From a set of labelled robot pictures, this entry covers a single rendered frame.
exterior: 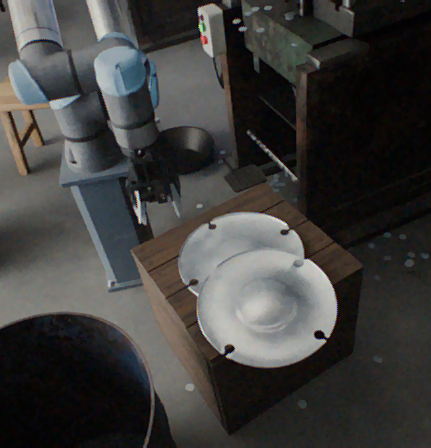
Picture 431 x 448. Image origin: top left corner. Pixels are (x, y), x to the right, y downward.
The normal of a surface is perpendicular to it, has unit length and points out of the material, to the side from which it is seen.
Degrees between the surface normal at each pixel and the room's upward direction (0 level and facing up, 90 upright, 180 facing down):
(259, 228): 0
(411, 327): 0
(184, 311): 0
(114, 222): 90
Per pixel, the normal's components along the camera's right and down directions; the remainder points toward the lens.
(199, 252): -0.12, -0.71
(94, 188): 0.14, 0.68
